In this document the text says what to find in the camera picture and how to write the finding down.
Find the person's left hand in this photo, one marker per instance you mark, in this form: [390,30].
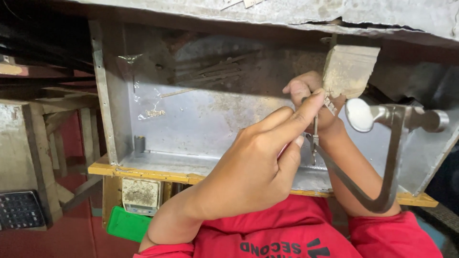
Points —
[244,172]

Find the person's right hand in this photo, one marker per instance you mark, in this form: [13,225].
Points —
[324,120]

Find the person's right fingers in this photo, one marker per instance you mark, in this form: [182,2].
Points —
[300,86]

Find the small serrated metal workpiece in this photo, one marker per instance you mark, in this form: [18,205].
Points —
[330,106]

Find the steel jeweller's saw frame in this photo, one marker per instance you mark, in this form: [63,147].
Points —
[389,172]

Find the wooden bench pin block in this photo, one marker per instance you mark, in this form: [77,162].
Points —
[349,70]

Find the pile of metal files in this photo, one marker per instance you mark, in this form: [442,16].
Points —
[211,71]

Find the sheet metal catch tray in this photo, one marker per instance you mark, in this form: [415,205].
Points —
[215,122]

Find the worn grey workbench top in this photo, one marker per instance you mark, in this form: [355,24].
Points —
[376,14]

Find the thin metal strip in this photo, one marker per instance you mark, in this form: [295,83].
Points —
[177,92]

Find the person's red shirt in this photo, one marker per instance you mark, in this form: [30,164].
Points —
[287,233]

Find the small heap of metal filings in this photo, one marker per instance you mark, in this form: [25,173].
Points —
[155,113]

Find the clear plastic film scrap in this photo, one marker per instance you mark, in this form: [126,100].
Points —
[147,104]

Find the small grey cylinder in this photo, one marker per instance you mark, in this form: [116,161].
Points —
[139,145]

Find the white weighing scale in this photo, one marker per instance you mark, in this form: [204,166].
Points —
[140,195]

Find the green plastic box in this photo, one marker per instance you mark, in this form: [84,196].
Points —
[127,224]

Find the wooden stool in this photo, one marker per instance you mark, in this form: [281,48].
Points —
[39,143]

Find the black calculator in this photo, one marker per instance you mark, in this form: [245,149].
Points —
[19,209]

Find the yellow wooden drawer frame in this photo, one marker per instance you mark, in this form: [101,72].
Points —
[143,173]

